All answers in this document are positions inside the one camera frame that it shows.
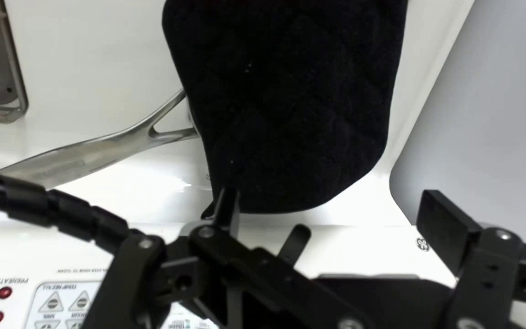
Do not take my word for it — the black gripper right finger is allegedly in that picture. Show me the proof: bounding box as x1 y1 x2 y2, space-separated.
416 189 526 329

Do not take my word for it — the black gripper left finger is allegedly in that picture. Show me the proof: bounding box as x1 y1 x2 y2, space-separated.
81 189 361 329

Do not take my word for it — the stove control panel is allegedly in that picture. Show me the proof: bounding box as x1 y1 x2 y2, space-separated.
0 267 215 329

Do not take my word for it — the dark blue saucepan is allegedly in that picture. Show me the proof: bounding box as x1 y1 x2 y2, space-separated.
0 90 200 192

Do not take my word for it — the black quilted pot holder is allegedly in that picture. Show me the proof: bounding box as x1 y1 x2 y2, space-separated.
160 0 408 216

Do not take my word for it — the white gas stove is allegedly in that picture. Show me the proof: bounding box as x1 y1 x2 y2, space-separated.
0 0 478 329

